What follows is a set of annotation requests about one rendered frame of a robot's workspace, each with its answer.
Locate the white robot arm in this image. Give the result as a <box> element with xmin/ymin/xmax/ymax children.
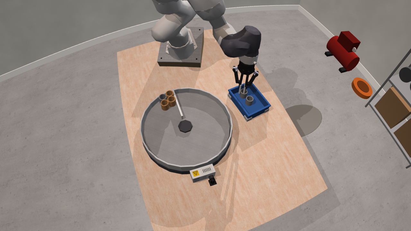
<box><xmin>151</xmin><ymin>0</ymin><xmax>261</xmax><ymax>65</ymax></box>

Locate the blue plastic crate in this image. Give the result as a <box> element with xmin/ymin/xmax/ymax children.
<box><xmin>228</xmin><ymin>83</ymin><xmax>271</xmax><ymax>122</ymax></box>

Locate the grey metal bushing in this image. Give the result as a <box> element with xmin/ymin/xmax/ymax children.
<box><xmin>159</xmin><ymin>94</ymin><xmax>167</xmax><ymax>103</ymax></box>
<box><xmin>245</xmin><ymin>96</ymin><xmax>253</xmax><ymax>106</ymax></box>
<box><xmin>240</xmin><ymin>89</ymin><xmax>248</xmax><ymax>99</ymax></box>

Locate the bronze bushing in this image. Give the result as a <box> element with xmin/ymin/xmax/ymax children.
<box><xmin>167</xmin><ymin>96</ymin><xmax>176</xmax><ymax>107</ymax></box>
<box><xmin>166</xmin><ymin>90</ymin><xmax>174</xmax><ymax>99</ymax></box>
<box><xmin>161</xmin><ymin>99</ymin><xmax>169</xmax><ymax>111</ymax></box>

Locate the grey round turning table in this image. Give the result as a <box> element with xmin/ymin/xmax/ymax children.
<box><xmin>140</xmin><ymin>88</ymin><xmax>233</xmax><ymax>186</ymax></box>

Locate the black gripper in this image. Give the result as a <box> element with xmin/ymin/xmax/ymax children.
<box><xmin>232</xmin><ymin>61</ymin><xmax>258</xmax><ymax>94</ymax></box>

